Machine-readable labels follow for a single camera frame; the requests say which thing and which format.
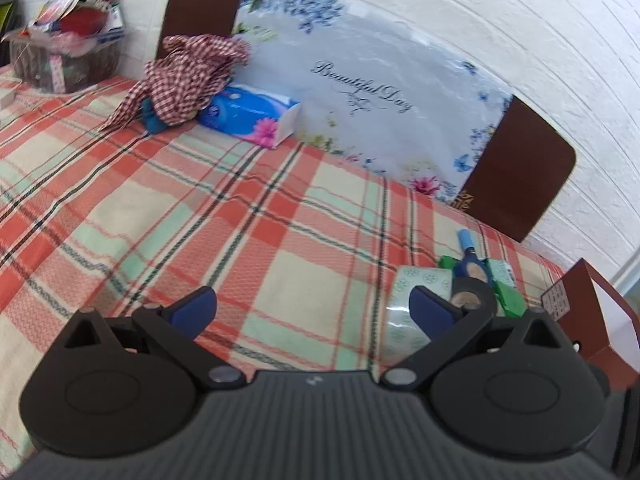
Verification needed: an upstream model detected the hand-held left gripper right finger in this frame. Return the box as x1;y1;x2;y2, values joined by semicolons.
380;285;573;391

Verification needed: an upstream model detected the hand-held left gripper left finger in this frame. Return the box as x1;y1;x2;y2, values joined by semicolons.
62;286;247;391

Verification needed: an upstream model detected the clear green-printed tape roll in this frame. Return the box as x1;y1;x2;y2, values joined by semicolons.
384;266;466;367

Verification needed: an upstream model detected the black tape roll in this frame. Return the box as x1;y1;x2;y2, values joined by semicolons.
450;276;499;319

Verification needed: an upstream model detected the brown cardboard box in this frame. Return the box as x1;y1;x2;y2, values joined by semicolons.
541;258;640;392

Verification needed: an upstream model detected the green colourful-print box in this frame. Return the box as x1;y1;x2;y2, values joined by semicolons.
439;255;527;317

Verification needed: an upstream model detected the blue marker pen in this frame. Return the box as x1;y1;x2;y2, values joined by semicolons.
456;228;491;281

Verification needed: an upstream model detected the teal patterned box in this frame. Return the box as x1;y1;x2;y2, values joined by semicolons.
485;259;517;287

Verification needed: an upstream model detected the red plaid blanket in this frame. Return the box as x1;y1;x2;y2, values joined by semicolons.
0;67;568;463

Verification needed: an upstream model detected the teal cloth item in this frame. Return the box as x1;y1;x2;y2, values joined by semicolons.
140;97;169;135

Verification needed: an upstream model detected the blue floral tissue pack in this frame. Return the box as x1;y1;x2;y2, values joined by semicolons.
197;84;302;150

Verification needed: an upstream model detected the white floral pillow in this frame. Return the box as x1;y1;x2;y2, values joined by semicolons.
231;0;516;208

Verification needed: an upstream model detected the red checkered cloth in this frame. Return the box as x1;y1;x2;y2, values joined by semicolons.
100;34;252;133

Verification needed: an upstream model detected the gift basket with wrapped items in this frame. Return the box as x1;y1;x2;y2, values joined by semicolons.
0;0;127;94

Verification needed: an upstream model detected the brown wooden headboard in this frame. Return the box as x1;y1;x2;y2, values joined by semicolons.
156;0;577;244

